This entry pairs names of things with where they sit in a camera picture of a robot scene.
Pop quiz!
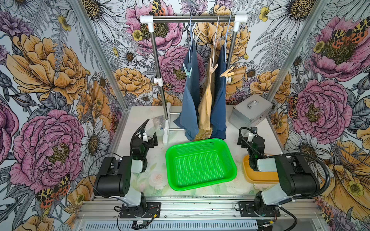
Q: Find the dark blue t-shirt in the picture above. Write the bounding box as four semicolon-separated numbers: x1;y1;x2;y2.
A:
210;45;226;139

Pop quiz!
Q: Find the wooden clothespin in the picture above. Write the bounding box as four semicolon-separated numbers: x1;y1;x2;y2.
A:
220;66;234;78

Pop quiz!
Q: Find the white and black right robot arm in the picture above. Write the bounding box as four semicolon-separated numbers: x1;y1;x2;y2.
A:
238;127;331;217

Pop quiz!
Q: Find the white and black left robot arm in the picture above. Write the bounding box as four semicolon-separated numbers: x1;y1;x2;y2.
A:
93;119;161;219

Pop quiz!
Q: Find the blue hanger of light shirt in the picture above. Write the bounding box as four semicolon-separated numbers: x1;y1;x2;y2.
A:
188;14;193;63

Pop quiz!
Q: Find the crumpled plastic packet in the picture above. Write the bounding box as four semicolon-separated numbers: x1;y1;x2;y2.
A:
152;116;165;136

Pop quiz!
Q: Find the silver metal case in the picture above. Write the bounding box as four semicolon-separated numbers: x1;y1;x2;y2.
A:
229;94;273;129

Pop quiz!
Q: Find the yellow plastic tray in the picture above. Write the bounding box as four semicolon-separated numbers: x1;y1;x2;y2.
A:
243;156;279;184

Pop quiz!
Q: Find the light blue t-shirt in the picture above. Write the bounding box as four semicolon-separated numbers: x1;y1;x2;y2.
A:
174;41;200;141

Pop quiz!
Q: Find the green perforated plastic basket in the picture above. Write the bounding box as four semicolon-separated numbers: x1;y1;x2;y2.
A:
165;139;238;192

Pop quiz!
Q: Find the tan tank top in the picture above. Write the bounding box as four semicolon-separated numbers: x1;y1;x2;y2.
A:
194;54;213;141

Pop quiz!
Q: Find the teal plastic clothespin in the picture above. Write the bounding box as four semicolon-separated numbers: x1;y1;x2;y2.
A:
183;64;193;78

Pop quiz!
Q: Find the metal clothes rack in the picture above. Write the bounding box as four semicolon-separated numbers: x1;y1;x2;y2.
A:
140;15;249;143

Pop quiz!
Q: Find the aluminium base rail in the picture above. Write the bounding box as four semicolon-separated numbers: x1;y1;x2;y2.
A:
73;195;329;231

